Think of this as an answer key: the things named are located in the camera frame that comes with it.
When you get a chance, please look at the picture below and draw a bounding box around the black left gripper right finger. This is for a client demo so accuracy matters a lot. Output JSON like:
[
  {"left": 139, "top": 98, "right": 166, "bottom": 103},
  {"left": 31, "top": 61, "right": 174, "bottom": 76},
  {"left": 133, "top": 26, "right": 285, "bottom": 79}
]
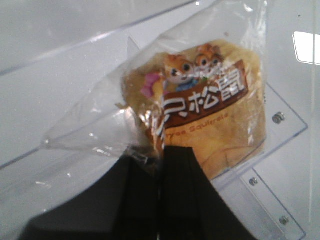
[{"left": 159, "top": 146, "right": 255, "bottom": 240}]

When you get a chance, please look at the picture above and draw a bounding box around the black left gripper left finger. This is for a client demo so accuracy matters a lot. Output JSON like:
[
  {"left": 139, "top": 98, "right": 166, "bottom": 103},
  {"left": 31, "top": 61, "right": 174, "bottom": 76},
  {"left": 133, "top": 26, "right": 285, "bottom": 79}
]
[{"left": 19, "top": 155, "right": 158, "bottom": 240}]

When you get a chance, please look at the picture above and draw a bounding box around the packaged bread with squirrel label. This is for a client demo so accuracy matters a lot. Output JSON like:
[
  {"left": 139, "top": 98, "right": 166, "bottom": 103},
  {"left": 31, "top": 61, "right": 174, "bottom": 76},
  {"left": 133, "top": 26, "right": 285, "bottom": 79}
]
[{"left": 42, "top": 0, "right": 268, "bottom": 179}]

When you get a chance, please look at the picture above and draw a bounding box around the clear acrylic left shelf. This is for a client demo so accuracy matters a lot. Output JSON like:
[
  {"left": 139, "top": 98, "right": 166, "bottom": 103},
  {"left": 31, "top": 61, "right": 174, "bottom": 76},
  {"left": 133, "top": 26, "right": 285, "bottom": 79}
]
[{"left": 0, "top": 0, "right": 320, "bottom": 240}]

